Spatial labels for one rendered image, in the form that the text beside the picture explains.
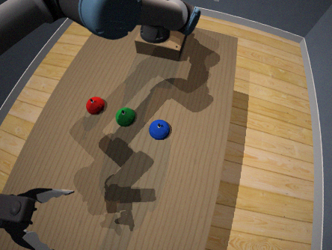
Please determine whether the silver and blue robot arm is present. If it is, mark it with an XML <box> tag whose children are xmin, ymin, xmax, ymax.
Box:
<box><xmin>0</xmin><ymin>0</ymin><xmax>200</xmax><ymax>224</ymax></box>

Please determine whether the red bell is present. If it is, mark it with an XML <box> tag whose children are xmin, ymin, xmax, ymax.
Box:
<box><xmin>86</xmin><ymin>97</ymin><xmax>105</xmax><ymax>115</ymax></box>

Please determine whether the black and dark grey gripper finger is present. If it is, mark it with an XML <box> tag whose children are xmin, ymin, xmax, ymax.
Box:
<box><xmin>7</xmin><ymin>229</ymin><xmax>54</xmax><ymax>250</ymax></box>
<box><xmin>20</xmin><ymin>188</ymin><xmax>74</xmax><ymax>203</ymax></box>

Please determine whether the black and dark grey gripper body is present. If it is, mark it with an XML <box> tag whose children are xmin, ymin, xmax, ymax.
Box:
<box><xmin>0</xmin><ymin>208</ymin><xmax>37</xmax><ymax>232</ymax></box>

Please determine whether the blue dome bell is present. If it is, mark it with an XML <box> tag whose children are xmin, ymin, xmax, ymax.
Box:
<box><xmin>149</xmin><ymin>120</ymin><xmax>170</xmax><ymax>140</ymax></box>

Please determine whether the green bell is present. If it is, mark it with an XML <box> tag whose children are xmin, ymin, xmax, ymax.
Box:
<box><xmin>116</xmin><ymin>108</ymin><xmax>135</xmax><ymax>126</ymax></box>

